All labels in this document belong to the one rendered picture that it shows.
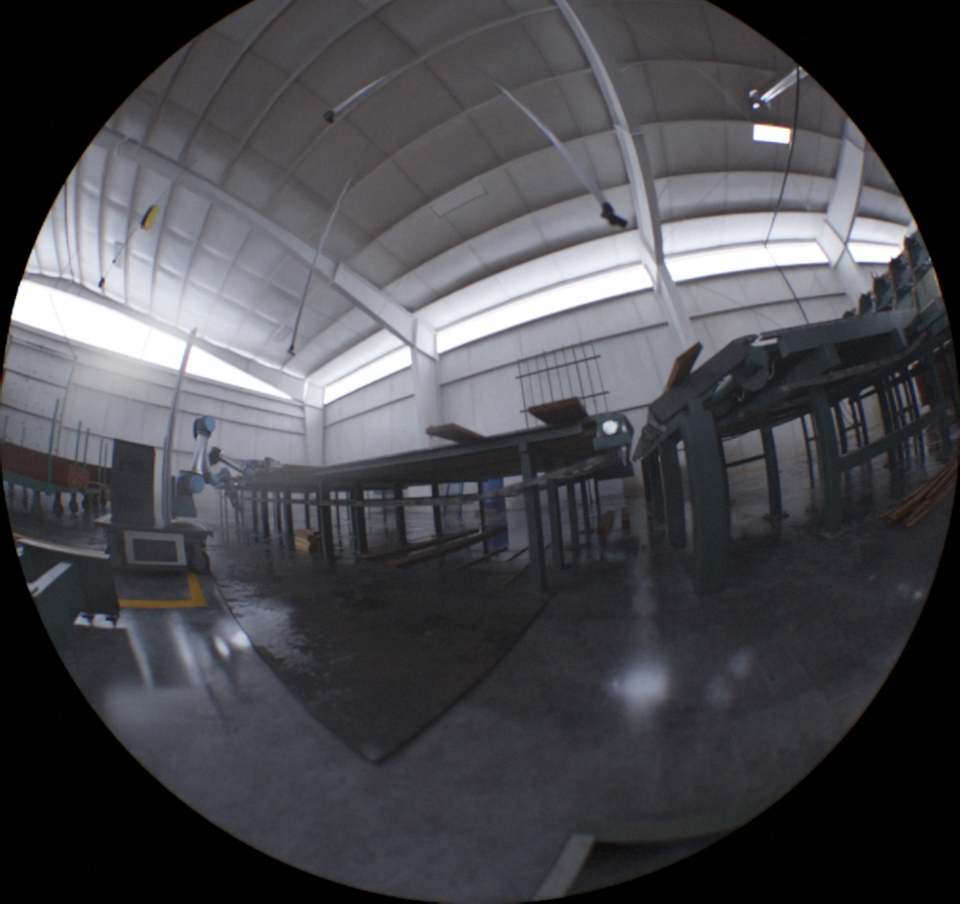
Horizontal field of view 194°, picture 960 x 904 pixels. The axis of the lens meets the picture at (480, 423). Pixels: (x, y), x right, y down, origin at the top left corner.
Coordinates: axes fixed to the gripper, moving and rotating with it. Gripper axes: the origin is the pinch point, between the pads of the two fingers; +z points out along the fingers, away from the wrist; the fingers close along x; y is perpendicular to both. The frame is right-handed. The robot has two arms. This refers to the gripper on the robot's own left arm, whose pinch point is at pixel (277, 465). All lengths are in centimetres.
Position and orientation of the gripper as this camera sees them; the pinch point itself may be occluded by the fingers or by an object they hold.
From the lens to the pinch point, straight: 282.2
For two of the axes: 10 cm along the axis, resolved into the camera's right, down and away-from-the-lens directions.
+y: 7.8, -2.1, -5.9
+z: 6.2, 1.3, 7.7
